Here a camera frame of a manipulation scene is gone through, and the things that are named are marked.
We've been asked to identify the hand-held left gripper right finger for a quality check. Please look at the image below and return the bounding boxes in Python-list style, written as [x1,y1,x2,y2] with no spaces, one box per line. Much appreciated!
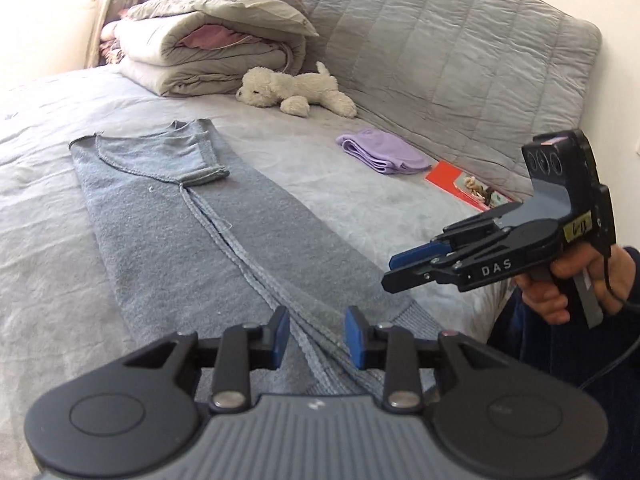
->
[344,306,517,412]

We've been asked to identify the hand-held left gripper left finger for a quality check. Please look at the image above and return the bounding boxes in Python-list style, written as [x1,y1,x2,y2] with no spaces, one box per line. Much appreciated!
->
[120,307,291,414]

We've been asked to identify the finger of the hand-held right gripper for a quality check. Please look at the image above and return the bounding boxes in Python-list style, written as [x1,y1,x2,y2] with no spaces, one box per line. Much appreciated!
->
[382,259,459,294]
[388,242,452,271]

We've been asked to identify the grey knitted cat-print sweater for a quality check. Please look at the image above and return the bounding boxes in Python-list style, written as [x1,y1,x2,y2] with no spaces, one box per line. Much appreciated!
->
[68,118,437,397]

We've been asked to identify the pile of pink clothes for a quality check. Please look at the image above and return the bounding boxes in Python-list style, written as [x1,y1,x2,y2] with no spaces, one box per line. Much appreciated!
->
[99,19,127,67]

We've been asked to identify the person's right hand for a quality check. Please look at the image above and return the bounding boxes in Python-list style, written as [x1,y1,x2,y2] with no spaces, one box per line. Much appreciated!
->
[517,247,637,327]

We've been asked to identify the red picture book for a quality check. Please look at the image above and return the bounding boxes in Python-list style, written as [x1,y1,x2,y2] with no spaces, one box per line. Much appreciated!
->
[424,159,524,213]

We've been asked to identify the folded purple cloth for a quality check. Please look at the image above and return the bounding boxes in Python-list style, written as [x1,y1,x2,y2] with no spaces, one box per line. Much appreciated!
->
[334,128,434,176]

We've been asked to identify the person's dark clothing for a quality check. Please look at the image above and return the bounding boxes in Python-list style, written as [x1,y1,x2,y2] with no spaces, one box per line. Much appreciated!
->
[486,245,640,413]

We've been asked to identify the grey quilted headboard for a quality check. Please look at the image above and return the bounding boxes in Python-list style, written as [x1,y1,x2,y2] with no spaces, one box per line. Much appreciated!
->
[269,0,604,207]

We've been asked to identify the white plush dog toy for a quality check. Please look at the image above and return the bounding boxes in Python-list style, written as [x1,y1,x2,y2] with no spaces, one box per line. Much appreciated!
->
[235,61,359,120]

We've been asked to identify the folded grey pink quilt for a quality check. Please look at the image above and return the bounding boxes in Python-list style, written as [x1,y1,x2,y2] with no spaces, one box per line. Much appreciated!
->
[100,0,322,99]

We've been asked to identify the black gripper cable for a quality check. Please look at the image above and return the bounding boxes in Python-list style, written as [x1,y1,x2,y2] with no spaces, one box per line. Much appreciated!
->
[579,254,640,392]

